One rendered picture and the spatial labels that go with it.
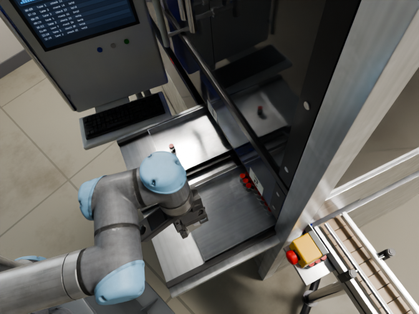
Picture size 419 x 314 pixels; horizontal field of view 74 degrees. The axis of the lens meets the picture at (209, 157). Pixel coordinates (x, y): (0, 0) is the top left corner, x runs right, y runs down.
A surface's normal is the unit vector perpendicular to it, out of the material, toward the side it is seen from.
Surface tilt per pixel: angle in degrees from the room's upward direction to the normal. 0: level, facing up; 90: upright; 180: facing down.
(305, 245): 0
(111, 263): 3
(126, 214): 47
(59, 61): 90
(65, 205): 0
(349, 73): 90
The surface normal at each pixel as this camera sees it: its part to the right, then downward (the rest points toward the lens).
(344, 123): -0.90, 0.40
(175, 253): -0.08, -0.52
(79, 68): 0.35, 0.79
